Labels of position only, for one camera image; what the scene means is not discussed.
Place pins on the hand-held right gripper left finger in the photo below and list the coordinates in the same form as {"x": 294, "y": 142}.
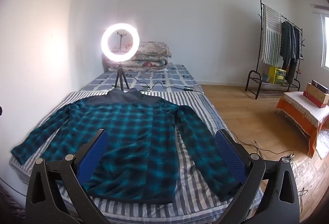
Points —
{"x": 93, "y": 157}

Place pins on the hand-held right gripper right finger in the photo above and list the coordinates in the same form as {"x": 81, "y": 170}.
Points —
{"x": 230, "y": 154}

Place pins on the teal plaid fleece shirt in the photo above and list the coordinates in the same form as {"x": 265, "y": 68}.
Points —
{"x": 133, "y": 136}

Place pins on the dark hanging clothes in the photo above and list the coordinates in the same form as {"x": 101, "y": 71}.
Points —
{"x": 289, "y": 46}

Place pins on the black clothes rack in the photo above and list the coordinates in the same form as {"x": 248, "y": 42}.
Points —
{"x": 260, "y": 5}

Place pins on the power strip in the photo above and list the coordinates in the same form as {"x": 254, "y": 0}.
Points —
{"x": 290, "y": 156}

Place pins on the grey striped blanket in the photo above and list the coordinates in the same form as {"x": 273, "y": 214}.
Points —
{"x": 144, "y": 213}

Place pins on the black tripod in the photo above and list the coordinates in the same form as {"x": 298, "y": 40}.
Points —
{"x": 119, "y": 77}

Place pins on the table with orange cloth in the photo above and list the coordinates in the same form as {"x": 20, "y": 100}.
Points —
{"x": 312, "y": 134}

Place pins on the small green container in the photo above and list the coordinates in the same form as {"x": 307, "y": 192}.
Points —
{"x": 265, "y": 76}

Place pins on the yellow crate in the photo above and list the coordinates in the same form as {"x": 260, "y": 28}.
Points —
{"x": 277, "y": 74}

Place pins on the blue checked bed sheet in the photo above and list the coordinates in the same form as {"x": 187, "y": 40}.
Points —
{"x": 169, "y": 77}

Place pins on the red box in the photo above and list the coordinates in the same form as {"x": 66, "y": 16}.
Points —
{"x": 313, "y": 101}

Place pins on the tan cardboard box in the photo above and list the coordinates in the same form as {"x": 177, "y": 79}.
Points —
{"x": 317, "y": 95}

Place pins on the dark flat box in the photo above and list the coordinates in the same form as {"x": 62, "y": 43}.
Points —
{"x": 320, "y": 86}

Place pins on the folded floral quilt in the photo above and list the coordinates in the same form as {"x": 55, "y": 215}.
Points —
{"x": 151, "y": 56}

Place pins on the black phone clamp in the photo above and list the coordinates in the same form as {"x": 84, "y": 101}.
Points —
{"x": 122, "y": 33}

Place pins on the striped hanging towel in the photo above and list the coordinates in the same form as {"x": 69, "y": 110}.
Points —
{"x": 271, "y": 33}

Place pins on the window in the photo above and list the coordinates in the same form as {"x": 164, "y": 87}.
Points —
{"x": 326, "y": 41}

